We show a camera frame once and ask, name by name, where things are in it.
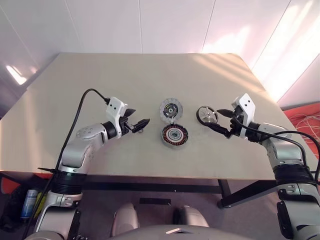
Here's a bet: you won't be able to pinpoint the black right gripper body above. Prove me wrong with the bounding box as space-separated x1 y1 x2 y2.
224 109 245 139

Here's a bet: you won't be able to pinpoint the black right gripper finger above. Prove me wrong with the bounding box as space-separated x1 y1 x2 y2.
206 122 230 136
216 108 234 118

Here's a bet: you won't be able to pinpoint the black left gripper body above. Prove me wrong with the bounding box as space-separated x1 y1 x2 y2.
116 115 134 138

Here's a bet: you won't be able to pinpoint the black ring silver spoked rotor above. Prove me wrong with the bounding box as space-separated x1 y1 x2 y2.
195 105 221 126

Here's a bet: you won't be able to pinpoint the grey motor cover circuit board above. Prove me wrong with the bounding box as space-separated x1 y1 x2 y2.
158 97 185 124

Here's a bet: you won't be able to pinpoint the motor stator copper windings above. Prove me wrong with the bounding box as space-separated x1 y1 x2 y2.
158 123 189 150

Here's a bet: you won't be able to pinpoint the orange floor mat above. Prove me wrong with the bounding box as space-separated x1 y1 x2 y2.
280 98 320 176

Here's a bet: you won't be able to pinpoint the black floor strip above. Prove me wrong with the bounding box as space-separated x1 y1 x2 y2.
139 197 172 205

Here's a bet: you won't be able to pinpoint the rounded grey right robot foot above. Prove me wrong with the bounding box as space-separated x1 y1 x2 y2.
173 204 210 229

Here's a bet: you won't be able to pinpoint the rounded grey robot foot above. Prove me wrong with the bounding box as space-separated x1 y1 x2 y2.
173 204 210 229
111 202 140 237

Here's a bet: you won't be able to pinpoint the rounded grey left robot foot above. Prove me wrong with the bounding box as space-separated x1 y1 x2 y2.
111 202 140 237

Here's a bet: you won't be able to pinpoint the grey robot torso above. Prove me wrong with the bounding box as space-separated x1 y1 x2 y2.
109 223 219 240

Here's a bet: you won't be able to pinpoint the blue spray can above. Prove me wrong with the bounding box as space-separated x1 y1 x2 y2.
20 189 38 221

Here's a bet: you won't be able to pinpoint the orange red cloth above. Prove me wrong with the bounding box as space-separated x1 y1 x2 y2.
0 174 21 195

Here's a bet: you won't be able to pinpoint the black bag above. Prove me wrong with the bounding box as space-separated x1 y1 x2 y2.
0 181 26 227

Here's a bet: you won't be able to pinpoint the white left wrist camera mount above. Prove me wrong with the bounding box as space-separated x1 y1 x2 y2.
104 96 129 140

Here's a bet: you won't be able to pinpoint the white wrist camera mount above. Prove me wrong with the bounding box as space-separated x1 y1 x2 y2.
231 93 257 140
104 96 129 140

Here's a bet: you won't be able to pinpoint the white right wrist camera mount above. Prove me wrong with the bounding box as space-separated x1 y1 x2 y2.
231 93 257 140

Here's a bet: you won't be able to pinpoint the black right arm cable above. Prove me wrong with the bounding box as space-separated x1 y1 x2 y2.
233 116 320 186

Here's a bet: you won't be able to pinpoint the black table frame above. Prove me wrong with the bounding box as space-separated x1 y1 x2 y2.
82 174 283 210

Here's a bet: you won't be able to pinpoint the white cable coil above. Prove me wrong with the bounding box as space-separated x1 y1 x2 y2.
295 113 320 144

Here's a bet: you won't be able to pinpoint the yellow handled tool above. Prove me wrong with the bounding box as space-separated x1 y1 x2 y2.
33 191 47 219

